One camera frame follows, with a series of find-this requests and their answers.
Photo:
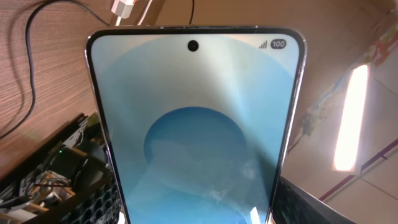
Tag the bright ceiling light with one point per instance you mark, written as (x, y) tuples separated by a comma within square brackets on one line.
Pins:
[(347, 144)]

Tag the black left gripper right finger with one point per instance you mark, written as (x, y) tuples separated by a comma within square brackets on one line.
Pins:
[(292, 205)]

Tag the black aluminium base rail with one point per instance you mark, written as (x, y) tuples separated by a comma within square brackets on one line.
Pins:
[(71, 160)]

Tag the blue screen Galaxy smartphone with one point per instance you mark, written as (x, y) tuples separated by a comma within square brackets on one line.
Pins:
[(196, 120)]

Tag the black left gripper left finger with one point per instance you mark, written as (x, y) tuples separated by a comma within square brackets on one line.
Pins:
[(98, 204)]

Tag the white USB charger plug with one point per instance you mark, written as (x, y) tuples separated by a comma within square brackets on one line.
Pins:
[(122, 8)]

